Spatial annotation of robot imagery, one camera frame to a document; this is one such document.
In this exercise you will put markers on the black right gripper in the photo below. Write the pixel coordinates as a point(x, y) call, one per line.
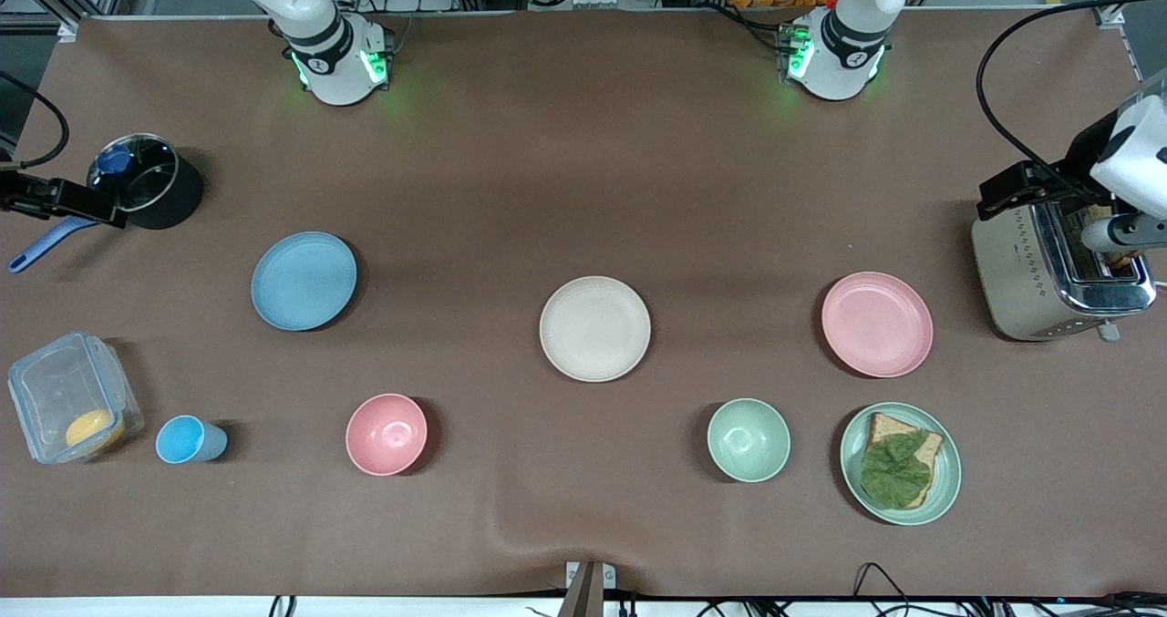
point(18, 195)

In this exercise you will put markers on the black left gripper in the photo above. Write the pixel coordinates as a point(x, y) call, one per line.
point(1081, 159)

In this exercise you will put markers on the pink plate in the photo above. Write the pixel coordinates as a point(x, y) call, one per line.
point(877, 324)

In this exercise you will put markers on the blue plate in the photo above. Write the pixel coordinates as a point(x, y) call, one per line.
point(304, 281)

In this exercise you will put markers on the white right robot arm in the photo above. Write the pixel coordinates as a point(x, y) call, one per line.
point(333, 70)

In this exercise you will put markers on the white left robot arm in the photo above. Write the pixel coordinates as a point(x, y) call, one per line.
point(843, 61)

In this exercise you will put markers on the glass lid blue knob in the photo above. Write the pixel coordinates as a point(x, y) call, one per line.
point(137, 175)

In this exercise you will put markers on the beige chrome toaster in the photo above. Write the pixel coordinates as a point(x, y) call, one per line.
point(1012, 280)

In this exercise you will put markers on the toast slice in toaster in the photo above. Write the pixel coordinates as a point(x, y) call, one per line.
point(1117, 262)

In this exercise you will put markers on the clear plastic container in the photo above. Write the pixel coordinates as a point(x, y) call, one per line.
point(59, 380)

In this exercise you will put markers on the bread slice on plate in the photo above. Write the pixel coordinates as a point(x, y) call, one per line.
point(889, 426)

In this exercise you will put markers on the blue cup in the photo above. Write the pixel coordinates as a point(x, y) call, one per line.
point(187, 440)

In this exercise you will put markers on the green plate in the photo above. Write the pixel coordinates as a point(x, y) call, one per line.
point(948, 471)

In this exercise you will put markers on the green lettuce leaf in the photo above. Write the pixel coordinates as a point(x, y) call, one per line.
point(898, 476)

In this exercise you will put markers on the green bowl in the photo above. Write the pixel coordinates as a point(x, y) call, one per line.
point(748, 440)

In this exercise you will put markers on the pink bowl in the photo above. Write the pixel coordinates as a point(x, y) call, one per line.
point(387, 435)

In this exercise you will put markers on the brown table cloth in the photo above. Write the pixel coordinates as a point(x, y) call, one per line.
point(583, 189)

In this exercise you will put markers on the beige plate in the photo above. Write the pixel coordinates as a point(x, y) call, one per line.
point(594, 329)

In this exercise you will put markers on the metal table edge bracket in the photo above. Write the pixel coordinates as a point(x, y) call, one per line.
point(588, 585)

